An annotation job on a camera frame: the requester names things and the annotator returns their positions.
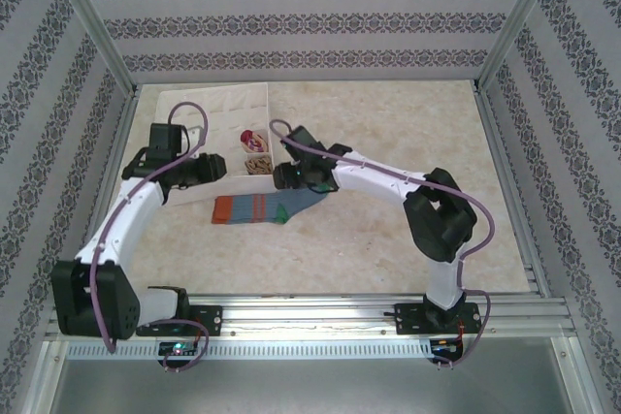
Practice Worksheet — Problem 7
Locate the brown beige argyle sock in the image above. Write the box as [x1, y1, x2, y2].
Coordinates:
[244, 154, 274, 177]

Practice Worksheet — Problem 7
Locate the red pink cream sock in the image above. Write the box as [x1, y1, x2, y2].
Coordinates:
[239, 129, 270, 156]

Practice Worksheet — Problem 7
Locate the grey-blue sock orange cuff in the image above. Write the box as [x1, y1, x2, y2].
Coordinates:
[212, 188, 331, 227]

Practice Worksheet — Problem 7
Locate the white divided organizer box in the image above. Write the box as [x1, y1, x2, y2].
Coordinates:
[153, 81, 277, 207]

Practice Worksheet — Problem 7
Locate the small controller board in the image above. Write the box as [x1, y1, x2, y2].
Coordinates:
[429, 338, 465, 355]
[157, 341, 200, 357]

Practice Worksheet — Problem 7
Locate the grey metal shelf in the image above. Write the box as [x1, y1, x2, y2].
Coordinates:
[33, 338, 593, 414]

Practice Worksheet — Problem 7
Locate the aluminium side rail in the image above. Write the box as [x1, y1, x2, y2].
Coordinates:
[67, 83, 142, 302]
[474, 83, 555, 299]

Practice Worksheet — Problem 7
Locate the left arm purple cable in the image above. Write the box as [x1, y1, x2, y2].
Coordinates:
[86, 101, 211, 372]

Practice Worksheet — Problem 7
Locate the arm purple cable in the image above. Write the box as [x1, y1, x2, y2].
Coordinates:
[86, 101, 211, 372]
[268, 117, 497, 371]

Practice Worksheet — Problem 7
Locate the aluminium mounting rail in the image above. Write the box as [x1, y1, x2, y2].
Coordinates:
[46, 293, 576, 338]

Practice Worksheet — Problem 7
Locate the aluminium frame post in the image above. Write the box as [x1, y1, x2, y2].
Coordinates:
[46, 0, 142, 95]
[475, 0, 572, 93]

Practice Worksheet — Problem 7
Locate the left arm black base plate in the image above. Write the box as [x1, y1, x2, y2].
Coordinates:
[137, 304, 223, 337]

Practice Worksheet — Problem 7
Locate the slotted metal cable duct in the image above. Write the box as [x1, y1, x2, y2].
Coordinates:
[65, 339, 434, 359]

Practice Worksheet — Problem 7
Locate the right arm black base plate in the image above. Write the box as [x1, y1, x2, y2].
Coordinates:
[395, 302, 484, 336]

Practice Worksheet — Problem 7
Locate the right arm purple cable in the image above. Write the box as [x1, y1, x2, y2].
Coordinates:
[268, 117, 497, 371]

